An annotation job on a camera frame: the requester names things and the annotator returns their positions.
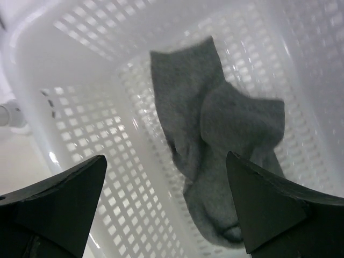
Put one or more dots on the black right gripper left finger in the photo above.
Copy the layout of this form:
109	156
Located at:
53	218

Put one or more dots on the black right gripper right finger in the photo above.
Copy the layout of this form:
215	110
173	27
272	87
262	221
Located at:
279	218

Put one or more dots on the grey sock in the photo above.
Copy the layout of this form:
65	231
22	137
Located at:
181	81
231	122

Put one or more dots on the white clothes rack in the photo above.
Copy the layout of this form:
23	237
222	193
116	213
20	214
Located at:
13	118

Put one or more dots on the white plastic basket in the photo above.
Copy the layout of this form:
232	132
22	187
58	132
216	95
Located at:
80	73

